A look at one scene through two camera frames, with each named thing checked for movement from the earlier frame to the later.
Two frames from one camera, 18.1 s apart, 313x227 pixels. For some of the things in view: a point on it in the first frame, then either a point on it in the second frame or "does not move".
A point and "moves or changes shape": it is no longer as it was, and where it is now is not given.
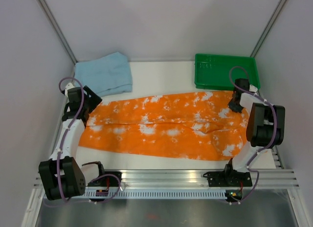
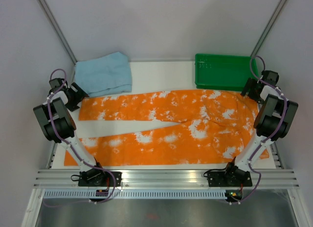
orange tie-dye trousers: [185, 126] moves or changes shape
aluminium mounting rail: [167, 178] does not move
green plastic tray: [217, 72] does not move
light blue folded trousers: [107, 74] does not move
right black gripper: [234, 108] → [252, 83]
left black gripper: [94, 100] → [80, 95]
